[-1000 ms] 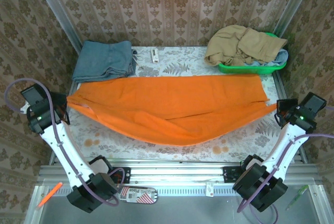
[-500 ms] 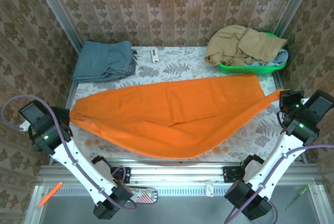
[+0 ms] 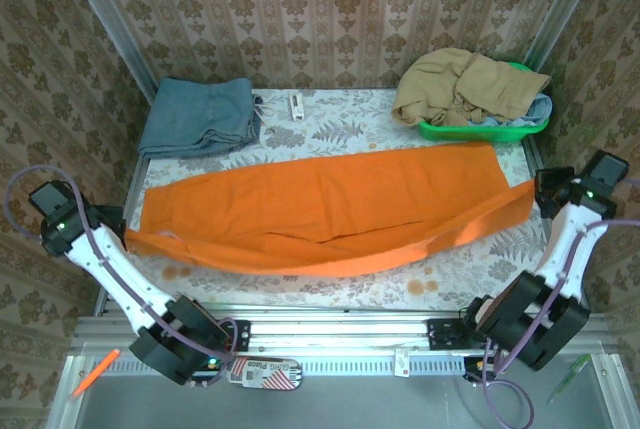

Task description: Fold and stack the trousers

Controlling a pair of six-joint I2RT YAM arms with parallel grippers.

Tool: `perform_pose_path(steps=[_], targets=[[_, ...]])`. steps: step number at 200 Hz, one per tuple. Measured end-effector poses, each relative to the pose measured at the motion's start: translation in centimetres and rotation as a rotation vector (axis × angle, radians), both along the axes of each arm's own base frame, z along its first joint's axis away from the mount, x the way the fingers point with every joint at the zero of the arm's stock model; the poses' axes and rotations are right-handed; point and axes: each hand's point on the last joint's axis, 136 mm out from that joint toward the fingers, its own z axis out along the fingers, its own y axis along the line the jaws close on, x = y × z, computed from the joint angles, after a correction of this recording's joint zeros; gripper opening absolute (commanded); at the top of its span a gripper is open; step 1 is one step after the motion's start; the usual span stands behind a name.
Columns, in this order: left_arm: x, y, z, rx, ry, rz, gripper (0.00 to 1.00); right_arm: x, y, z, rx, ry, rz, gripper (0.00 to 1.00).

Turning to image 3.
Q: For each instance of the orange trousers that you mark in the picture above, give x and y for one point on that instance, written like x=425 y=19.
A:
x=325 y=209

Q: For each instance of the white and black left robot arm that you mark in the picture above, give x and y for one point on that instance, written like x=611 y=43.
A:
x=115 y=274

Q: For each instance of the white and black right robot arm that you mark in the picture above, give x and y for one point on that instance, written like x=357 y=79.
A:
x=565 y=239

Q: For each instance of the folded blue trousers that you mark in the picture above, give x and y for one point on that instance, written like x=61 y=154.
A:
x=200 y=114

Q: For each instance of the beige trousers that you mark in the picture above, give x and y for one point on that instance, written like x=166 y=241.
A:
x=450 y=89

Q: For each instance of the light blue garment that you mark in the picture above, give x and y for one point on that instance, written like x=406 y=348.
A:
x=537 y=111

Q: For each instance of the green plastic basket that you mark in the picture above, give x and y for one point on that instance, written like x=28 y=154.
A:
x=465 y=133

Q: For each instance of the orange pen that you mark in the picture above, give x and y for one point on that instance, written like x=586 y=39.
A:
x=97 y=371

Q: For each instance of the green pen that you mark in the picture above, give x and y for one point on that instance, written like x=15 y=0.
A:
x=570 y=379

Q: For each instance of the red striped sticker label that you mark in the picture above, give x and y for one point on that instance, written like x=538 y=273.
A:
x=265 y=374

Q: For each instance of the small white plastic device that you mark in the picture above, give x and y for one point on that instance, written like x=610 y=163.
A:
x=297 y=106

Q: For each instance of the floral tablecloth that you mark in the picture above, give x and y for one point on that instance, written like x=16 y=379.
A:
x=350 y=121

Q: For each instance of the small white paper tag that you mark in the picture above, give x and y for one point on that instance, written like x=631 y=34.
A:
x=402 y=364

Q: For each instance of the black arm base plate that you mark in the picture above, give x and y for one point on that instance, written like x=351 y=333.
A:
x=242 y=336
x=442 y=334

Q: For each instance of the aluminium frame post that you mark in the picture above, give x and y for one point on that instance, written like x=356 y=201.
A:
x=565 y=9
x=107 y=24

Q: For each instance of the aluminium mounting rail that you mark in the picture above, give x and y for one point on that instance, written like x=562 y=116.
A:
x=340 y=329

